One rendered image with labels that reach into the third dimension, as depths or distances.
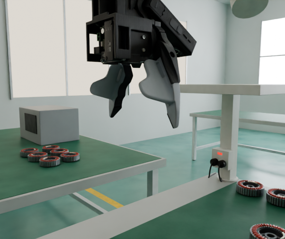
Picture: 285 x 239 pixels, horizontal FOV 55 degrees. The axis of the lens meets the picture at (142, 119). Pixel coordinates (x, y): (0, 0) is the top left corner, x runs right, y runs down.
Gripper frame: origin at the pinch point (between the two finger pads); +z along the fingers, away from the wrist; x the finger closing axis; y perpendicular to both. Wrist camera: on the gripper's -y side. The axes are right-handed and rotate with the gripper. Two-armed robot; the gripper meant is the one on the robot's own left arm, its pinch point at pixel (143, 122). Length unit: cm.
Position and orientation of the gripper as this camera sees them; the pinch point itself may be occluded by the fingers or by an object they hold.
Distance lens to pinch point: 40.8
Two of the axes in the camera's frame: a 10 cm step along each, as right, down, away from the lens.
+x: 6.4, 1.0, -7.6
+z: 0.0, 9.9, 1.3
